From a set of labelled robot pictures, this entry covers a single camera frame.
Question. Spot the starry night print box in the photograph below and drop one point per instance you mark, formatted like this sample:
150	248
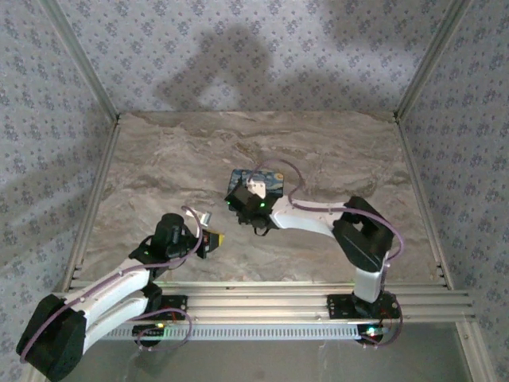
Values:
275	183

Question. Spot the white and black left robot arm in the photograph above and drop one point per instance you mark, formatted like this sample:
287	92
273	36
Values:
111	283

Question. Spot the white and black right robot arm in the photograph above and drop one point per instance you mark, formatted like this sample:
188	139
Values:
302	219

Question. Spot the black controller board with LED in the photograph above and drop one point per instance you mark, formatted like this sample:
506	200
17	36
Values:
371	332
149	331

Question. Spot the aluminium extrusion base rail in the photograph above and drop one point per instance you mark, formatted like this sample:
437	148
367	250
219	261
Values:
254	302

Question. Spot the aluminium table side rail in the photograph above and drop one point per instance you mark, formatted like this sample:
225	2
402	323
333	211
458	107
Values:
417	187
99	191

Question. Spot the aluminium frame corner post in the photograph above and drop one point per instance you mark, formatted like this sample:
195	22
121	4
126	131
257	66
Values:
82	59
431	59

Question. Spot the aluminium frame leg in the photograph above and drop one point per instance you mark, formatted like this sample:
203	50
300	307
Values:
473	350

